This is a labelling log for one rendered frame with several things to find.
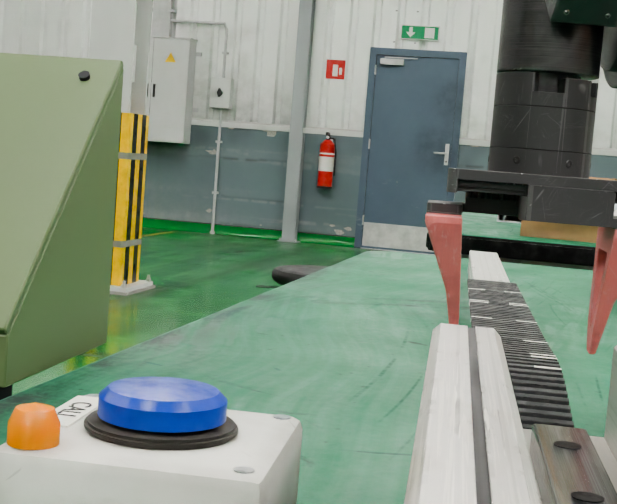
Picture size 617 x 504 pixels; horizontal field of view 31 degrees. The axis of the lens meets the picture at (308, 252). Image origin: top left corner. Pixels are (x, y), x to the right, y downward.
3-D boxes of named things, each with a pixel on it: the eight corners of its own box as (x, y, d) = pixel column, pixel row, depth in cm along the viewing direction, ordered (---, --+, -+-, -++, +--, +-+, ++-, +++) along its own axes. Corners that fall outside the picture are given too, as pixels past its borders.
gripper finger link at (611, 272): (640, 367, 59) (658, 194, 59) (506, 354, 60) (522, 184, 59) (620, 346, 66) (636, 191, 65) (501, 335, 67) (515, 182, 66)
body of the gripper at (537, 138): (635, 216, 59) (649, 78, 58) (445, 201, 60) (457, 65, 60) (617, 211, 65) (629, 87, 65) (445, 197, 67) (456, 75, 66)
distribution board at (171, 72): (111, 223, 1220) (124, 17, 1200) (223, 234, 1192) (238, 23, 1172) (101, 224, 1193) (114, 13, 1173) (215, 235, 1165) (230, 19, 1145)
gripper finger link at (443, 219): (544, 358, 60) (561, 187, 59) (414, 345, 61) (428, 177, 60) (535, 338, 67) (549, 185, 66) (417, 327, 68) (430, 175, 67)
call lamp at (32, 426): (18, 433, 33) (20, 394, 32) (67, 439, 32) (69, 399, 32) (-3, 446, 31) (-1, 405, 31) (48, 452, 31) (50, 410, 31)
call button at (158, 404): (118, 426, 37) (122, 367, 36) (235, 439, 36) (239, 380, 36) (76, 458, 33) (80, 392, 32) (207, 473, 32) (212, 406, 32)
